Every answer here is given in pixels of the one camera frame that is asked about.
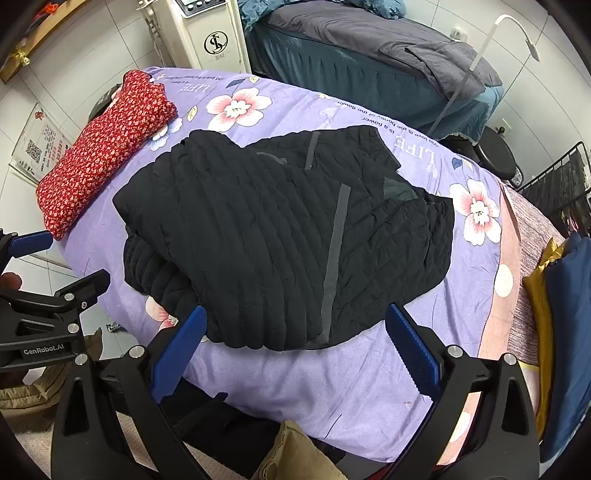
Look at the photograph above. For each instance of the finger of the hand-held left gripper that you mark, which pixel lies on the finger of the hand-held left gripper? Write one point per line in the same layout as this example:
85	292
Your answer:
30	242
81	293

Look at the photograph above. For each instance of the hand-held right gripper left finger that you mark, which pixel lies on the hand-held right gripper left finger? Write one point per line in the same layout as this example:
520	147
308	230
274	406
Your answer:
182	355

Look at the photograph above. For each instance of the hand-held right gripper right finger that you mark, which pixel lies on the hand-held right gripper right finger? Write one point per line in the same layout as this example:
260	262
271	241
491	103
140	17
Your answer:
413	353

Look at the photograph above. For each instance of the black quilted jacket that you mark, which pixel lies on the black quilted jacket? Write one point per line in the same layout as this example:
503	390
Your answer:
258	230

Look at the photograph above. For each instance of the person's left hand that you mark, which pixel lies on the person's left hand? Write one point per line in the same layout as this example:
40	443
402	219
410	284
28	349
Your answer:
9	280

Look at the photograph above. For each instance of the beige cloth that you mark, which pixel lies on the beige cloth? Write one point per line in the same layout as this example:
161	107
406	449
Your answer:
27	392

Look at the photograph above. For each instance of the black cloth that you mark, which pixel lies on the black cloth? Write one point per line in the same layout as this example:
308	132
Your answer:
221	415

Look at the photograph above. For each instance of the purple floral bed sheet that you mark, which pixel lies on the purple floral bed sheet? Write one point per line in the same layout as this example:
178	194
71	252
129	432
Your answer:
323	392

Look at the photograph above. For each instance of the red floral folded garment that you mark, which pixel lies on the red floral folded garment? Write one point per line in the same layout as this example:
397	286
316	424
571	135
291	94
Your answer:
101	152

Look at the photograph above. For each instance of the pink dotted cloth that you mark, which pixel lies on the pink dotted cloth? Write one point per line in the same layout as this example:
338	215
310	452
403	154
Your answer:
505	277

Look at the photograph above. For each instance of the yellow cloth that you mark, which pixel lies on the yellow cloth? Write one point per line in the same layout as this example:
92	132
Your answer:
540	295

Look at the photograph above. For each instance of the khaki cloth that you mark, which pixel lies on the khaki cloth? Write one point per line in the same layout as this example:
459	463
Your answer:
291	452

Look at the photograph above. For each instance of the black round object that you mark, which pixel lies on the black round object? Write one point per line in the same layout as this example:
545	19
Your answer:
99	105

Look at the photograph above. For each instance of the blue cloth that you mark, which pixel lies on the blue cloth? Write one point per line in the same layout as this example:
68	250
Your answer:
572	323

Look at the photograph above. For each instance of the mauve knitted blanket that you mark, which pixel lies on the mauve knitted blanket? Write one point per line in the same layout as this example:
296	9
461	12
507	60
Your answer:
535	226

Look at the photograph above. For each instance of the black round stool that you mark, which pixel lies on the black round stool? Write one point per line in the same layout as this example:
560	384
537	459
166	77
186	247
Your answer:
496	154

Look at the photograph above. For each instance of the white floor-standing machine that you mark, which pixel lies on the white floor-standing machine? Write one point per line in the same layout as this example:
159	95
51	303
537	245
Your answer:
207	41

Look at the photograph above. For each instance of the teal skirted bed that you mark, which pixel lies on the teal skirted bed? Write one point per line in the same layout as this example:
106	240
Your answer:
360	74

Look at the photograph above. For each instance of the grey blanket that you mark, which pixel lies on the grey blanket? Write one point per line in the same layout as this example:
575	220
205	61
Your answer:
360	32

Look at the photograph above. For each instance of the teal crumpled quilt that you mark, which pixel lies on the teal crumpled quilt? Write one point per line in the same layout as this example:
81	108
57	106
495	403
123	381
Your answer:
277	9

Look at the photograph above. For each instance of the white gooseneck lamp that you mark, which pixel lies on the white gooseneck lamp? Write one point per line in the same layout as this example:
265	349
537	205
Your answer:
504	17

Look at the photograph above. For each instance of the clear wall sign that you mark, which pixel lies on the clear wall sign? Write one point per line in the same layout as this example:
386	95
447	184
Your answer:
41	143

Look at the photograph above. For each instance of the wooden wall shelf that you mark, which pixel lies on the wooden wall shelf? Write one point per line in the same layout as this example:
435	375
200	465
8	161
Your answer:
41	34

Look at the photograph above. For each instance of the white wall socket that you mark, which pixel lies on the white wall socket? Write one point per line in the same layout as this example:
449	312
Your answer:
457	34

